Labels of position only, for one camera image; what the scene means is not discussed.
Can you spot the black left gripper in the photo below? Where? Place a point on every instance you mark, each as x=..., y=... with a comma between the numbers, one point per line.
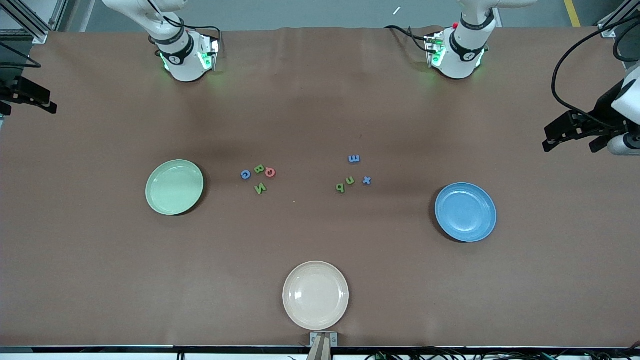
x=601, y=113

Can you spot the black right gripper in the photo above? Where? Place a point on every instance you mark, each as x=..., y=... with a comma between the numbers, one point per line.
x=11, y=92

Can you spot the blue letter m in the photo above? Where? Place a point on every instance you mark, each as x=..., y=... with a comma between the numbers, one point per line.
x=354, y=158

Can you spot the blue letter G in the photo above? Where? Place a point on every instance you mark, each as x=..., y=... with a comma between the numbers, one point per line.
x=241, y=175

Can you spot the green letter B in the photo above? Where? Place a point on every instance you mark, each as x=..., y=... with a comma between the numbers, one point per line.
x=340, y=189
x=259, y=169

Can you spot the pink letter Q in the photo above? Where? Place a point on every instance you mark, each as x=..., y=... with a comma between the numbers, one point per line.
x=273, y=176

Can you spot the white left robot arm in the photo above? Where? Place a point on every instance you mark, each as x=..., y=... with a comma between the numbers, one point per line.
x=457, y=60

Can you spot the silver arm base connector box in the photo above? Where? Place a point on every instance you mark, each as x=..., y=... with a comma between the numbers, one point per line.
x=431, y=47

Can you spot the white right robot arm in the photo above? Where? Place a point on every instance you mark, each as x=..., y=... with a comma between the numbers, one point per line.
x=182, y=65

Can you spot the blue plate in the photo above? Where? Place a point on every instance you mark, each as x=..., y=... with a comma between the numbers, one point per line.
x=465, y=212

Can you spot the light green plate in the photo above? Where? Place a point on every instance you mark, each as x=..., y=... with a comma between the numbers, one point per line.
x=174, y=187

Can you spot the brown table cover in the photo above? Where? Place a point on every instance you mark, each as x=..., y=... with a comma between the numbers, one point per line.
x=320, y=100

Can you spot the beige plate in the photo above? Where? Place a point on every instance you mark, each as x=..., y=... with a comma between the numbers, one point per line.
x=315, y=295

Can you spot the aluminium frame profile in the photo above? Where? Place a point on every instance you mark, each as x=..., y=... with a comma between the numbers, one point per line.
x=607, y=31
x=25, y=17

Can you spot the black table edge rail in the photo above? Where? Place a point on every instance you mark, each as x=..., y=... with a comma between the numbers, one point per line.
x=450, y=348

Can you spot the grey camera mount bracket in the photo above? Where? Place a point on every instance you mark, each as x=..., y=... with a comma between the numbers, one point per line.
x=323, y=340

